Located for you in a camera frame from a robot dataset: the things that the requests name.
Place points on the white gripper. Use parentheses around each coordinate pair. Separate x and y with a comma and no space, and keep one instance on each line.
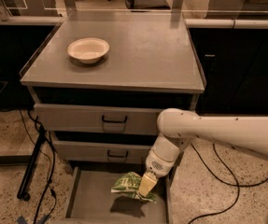
(159,165)

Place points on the green jalapeno chip bag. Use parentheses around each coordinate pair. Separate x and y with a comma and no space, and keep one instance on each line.
(128,185)

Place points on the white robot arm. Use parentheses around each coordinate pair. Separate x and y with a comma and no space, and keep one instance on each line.
(246,133)

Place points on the grey open bottom drawer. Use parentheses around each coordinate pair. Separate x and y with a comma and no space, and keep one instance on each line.
(90,200)

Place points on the grey middle drawer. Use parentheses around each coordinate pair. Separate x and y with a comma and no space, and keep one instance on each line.
(113,147)

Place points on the grey drawer cabinet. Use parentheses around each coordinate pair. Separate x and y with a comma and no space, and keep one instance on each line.
(150,64)

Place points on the grey top drawer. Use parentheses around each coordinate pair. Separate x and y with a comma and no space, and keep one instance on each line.
(98,119)

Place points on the black stand leg with wheel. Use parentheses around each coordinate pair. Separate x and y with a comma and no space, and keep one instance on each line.
(23,189)

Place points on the white paper bowl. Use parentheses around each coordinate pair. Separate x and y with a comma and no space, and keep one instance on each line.
(88,50)

